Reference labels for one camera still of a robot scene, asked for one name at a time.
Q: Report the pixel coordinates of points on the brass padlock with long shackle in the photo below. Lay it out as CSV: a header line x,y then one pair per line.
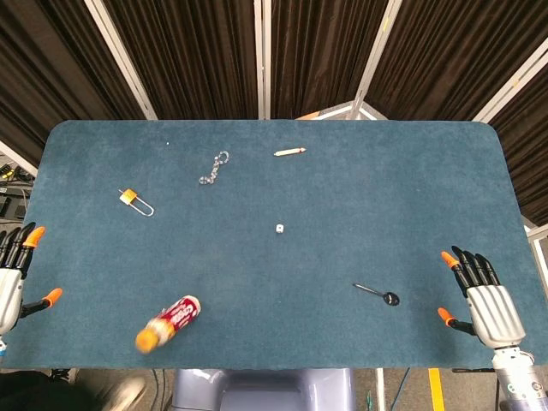
x,y
127,197

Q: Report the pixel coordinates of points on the white pen with red band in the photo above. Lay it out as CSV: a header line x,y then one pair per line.
x,y
289,152

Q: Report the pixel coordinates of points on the brown curtain partition panel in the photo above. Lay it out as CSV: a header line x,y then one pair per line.
x,y
192,55
51,64
449,55
321,51
531,141

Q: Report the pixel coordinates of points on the white metal side frame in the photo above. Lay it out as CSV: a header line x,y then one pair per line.
x,y
540,233

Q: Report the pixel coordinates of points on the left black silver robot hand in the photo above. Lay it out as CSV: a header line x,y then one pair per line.
x,y
10,295

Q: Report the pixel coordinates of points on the red labelled drink bottle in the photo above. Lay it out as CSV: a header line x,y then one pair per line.
x,y
171,321

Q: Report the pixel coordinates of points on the blurred light shoe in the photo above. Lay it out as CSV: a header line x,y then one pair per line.
x,y
126,391

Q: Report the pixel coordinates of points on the small white die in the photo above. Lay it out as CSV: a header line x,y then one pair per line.
x,y
279,229

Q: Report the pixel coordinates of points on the white partition foot frame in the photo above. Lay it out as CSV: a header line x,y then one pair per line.
x,y
342,112

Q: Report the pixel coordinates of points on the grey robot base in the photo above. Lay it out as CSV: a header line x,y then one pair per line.
x,y
265,389

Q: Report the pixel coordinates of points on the blue felt table cover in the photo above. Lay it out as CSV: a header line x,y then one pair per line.
x,y
299,265

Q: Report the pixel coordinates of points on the black spoon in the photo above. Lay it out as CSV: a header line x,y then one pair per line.
x,y
390,298

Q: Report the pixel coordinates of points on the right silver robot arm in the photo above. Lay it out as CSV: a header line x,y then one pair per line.
x,y
516,379

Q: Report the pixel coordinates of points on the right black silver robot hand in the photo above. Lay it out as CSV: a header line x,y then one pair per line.
x,y
496,314

